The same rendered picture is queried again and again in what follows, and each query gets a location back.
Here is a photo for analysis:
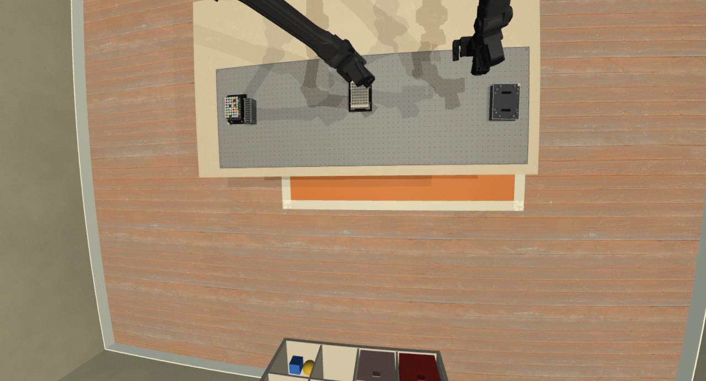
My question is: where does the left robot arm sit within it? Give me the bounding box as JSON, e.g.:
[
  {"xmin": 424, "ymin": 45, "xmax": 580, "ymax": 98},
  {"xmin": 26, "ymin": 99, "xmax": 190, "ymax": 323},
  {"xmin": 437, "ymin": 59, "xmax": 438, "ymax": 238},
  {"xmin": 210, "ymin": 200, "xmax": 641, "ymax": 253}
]
[{"xmin": 466, "ymin": 0, "xmax": 513, "ymax": 76}]

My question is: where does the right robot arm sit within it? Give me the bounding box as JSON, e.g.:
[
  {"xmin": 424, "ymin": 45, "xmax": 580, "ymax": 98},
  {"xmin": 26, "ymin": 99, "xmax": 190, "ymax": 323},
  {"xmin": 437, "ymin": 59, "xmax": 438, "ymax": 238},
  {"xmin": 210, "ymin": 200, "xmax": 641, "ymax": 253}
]
[{"xmin": 239, "ymin": 0, "xmax": 375, "ymax": 88}]

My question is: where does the black rectangular frame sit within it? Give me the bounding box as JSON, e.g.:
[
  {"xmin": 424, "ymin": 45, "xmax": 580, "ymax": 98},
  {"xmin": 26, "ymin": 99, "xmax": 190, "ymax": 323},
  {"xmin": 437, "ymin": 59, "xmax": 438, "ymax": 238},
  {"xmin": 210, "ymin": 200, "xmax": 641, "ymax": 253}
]
[{"xmin": 348, "ymin": 82, "xmax": 372, "ymax": 112}]

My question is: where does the cream grid rack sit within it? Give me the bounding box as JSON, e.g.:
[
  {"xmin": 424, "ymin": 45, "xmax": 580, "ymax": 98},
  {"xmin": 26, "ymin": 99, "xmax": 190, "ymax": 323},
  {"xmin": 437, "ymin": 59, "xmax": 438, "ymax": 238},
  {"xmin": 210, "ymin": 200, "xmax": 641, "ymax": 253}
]
[{"xmin": 351, "ymin": 81, "xmax": 369, "ymax": 109}]

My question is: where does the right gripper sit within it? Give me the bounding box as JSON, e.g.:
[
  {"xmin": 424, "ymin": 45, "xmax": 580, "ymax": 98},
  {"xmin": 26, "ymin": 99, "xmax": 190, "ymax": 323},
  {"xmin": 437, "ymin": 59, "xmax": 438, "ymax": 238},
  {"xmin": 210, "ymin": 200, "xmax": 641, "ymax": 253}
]
[{"xmin": 336, "ymin": 51, "xmax": 366, "ymax": 82}]

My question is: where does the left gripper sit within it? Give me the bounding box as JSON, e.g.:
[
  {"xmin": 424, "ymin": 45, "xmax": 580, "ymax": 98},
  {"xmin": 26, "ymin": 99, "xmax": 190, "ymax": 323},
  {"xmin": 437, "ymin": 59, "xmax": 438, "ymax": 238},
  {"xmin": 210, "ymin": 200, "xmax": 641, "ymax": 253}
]
[{"xmin": 452, "ymin": 35, "xmax": 482, "ymax": 61}]

